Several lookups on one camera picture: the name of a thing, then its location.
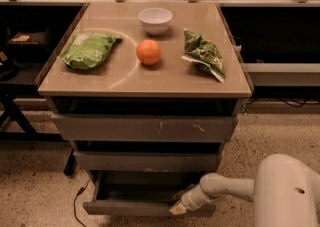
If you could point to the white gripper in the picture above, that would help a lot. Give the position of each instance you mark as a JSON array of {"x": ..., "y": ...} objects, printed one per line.
[{"x": 188, "y": 201}]

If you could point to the grey bottom drawer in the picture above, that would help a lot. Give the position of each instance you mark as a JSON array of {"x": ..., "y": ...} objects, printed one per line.
[{"x": 127, "y": 193}]

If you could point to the grey drawer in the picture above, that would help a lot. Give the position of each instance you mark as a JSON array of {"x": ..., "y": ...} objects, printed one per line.
[
  {"x": 144, "y": 128},
  {"x": 127, "y": 193},
  {"x": 147, "y": 162}
]

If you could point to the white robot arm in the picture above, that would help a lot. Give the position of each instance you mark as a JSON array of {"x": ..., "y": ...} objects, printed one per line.
[{"x": 284, "y": 192}]

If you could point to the grey middle drawer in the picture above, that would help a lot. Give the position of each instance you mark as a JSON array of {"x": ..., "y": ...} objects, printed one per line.
[{"x": 147, "y": 162}]

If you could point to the grey drawer cabinet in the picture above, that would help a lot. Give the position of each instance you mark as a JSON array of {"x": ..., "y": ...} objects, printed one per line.
[{"x": 122, "y": 85}]

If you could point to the grey top drawer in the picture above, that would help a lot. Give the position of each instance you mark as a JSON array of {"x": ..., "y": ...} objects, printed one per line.
[{"x": 144, "y": 128}]

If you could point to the orange fruit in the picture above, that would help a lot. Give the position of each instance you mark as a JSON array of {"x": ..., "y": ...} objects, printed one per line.
[{"x": 148, "y": 52}]

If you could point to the dark green chip bag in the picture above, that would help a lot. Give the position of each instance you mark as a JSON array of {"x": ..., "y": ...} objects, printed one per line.
[{"x": 199, "y": 50}]

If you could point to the light green snack bag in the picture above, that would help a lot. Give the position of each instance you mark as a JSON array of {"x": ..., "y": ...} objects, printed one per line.
[{"x": 88, "y": 50}]

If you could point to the white bowl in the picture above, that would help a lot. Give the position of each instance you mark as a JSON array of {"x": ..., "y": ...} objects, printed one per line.
[{"x": 155, "y": 21}]

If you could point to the black table frame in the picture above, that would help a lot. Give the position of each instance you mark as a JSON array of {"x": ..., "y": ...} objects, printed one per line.
[{"x": 13, "y": 105}]

